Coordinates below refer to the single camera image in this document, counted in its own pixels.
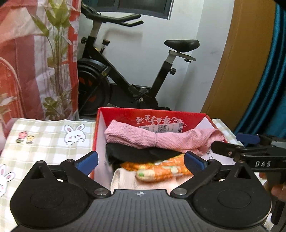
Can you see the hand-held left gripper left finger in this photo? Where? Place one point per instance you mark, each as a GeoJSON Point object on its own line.
{"type": "Point", "coordinates": [87, 161]}

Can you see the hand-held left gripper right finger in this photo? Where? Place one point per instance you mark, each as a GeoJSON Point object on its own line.
{"type": "Point", "coordinates": [194, 161]}

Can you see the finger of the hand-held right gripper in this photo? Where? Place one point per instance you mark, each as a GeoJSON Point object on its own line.
{"type": "Point", "coordinates": [223, 150]}
{"type": "Point", "coordinates": [247, 138]}

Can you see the orange printed cloth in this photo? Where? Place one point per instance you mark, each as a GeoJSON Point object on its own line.
{"type": "Point", "coordinates": [160, 170]}

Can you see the cream knit cloth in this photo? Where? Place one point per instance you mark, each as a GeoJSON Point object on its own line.
{"type": "Point", "coordinates": [125, 181]}

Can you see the black cloth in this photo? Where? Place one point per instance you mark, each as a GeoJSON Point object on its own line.
{"type": "Point", "coordinates": [134, 156]}

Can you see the pink knit cloth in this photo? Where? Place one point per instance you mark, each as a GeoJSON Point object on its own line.
{"type": "Point", "coordinates": [134, 136]}

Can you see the red strawberry print box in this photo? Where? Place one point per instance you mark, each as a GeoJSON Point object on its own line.
{"type": "Point", "coordinates": [116, 113]}

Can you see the person's right hand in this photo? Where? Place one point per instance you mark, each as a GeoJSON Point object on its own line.
{"type": "Point", "coordinates": [279, 191]}

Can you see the white paper label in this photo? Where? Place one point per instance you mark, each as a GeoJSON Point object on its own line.
{"type": "Point", "coordinates": [160, 128]}

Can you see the checked rabbit print tablecloth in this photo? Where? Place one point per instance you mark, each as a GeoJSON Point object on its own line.
{"type": "Point", "coordinates": [44, 138]}

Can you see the blue curtain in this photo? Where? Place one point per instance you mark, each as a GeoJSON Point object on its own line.
{"type": "Point", "coordinates": [274, 78]}

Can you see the wooden door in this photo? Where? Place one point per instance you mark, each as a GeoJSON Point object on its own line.
{"type": "Point", "coordinates": [241, 67]}

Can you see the black exercise bike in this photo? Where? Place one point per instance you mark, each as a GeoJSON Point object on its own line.
{"type": "Point", "coordinates": [98, 89]}

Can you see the dark window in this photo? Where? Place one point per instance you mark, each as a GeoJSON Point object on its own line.
{"type": "Point", "coordinates": [143, 7]}

